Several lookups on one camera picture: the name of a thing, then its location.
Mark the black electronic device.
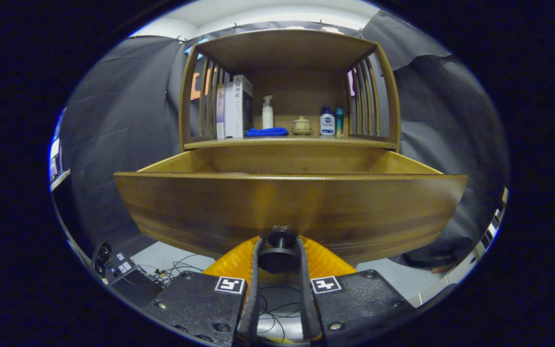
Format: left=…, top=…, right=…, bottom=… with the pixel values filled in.
left=92, top=242, right=162, bottom=309

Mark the cream lidded teacup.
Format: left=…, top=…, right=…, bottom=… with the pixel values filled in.
left=291, top=116, right=312, bottom=135

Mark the blue white object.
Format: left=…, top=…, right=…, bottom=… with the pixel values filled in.
left=49, top=108, right=71, bottom=191

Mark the wooden drawer with black knob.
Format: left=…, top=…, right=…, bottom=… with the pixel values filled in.
left=114, top=145, right=468, bottom=273

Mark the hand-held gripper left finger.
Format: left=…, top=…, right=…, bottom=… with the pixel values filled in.
left=144, top=235, right=264, bottom=347

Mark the wooden countertop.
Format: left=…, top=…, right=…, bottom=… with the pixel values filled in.
left=185, top=135, right=397, bottom=150

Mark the white pump bottle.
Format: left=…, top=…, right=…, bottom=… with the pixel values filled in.
left=262, top=95, right=275, bottom=130

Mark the thick white book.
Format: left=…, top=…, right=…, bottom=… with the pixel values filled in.
left=225, top=75, right=254, bottom=139

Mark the thin white purple book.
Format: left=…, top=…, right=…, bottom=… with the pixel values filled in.
left=216, top=84, right=226, bottom=139

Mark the white lotion bottle blue cap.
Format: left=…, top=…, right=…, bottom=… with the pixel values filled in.
left=320, top=107, right=335, bottom=136

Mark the blue folded cloth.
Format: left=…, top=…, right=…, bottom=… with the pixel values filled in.
left=246, top=127, right=289, bottom=137

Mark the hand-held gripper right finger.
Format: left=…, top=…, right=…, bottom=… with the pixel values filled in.
left=297, top=235, right=417, bottom=344

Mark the wooden cabinet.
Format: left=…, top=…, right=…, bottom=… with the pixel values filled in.
left=179, top=29, right=401, bottom=152

